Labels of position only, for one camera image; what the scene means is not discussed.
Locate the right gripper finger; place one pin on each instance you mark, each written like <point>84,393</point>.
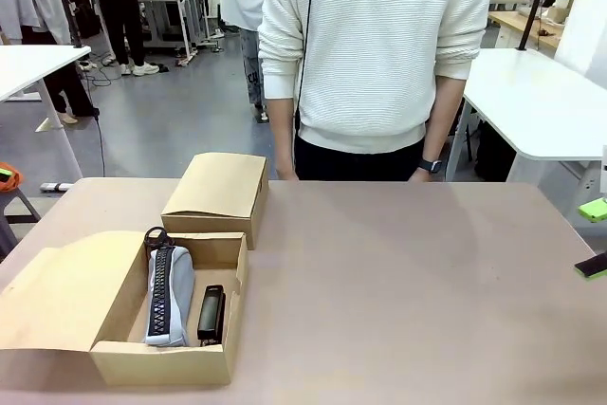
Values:
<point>593,267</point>
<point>594,209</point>

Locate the gray CAMPUS pencil case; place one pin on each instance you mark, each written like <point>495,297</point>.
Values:
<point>178,291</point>

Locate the small cardboard box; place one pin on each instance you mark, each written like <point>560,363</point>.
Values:
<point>218,182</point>

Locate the black stapler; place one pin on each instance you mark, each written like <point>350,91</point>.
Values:
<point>211,310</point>

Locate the person's left forearm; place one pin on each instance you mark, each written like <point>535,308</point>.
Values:
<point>443,115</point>

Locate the person's right forearm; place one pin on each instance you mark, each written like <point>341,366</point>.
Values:
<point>282,134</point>

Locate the large open cardboard box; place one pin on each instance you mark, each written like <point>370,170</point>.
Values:
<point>52,296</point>

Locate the person's left hand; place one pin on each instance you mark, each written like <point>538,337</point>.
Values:
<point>421,176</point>

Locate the person's right hand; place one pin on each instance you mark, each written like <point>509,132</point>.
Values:
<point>287,174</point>

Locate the orange cloth bundle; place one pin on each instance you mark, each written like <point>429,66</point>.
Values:
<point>16,177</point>

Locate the gray stool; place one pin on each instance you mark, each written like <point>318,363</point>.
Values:
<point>19,206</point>

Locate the white power strip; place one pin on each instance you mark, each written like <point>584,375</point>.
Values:
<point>54,186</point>

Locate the person in dark trousers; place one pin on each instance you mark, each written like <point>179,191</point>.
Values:
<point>66,87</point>

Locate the dark wrist watch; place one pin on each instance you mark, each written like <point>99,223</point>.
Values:
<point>430,165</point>

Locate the dark slippers pair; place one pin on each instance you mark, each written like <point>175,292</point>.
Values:
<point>162,68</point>

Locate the wooden background table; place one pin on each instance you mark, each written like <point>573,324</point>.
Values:
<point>512,21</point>

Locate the black stand pole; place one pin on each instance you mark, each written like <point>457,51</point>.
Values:
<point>533,6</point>

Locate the black trousers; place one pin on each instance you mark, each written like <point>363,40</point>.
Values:
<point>355,163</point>

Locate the white knit sweater torso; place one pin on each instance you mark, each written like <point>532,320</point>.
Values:
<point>379,44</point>

